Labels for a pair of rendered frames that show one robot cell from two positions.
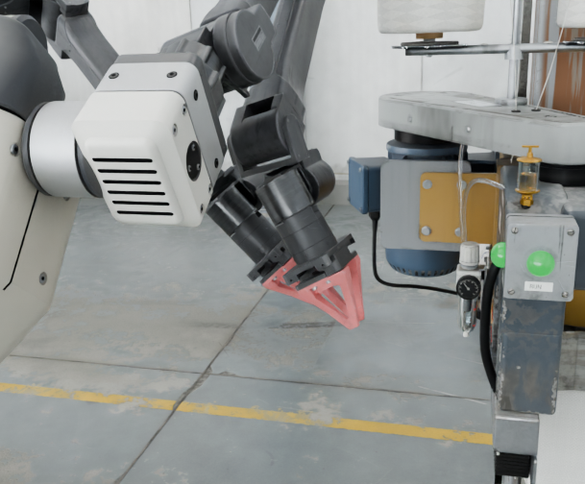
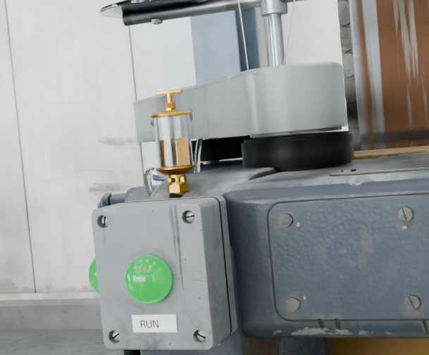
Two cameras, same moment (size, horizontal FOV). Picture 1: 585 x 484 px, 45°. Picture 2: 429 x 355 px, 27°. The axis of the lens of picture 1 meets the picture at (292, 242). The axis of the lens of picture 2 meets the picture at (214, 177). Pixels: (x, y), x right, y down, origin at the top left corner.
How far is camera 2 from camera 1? 0.47 m
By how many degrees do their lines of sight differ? 16
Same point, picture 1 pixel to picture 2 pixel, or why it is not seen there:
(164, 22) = (105, 108)
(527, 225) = (120, 210)
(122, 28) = (56, 118)
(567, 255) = (189, 261)
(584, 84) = (423, 57)
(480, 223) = not seen: hidden behind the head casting
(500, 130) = (212, 101)
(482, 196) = not seen: hidden behind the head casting
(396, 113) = (143, 117)
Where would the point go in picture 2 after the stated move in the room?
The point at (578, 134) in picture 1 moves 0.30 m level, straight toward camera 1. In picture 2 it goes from (287, 82) to (25, 79)
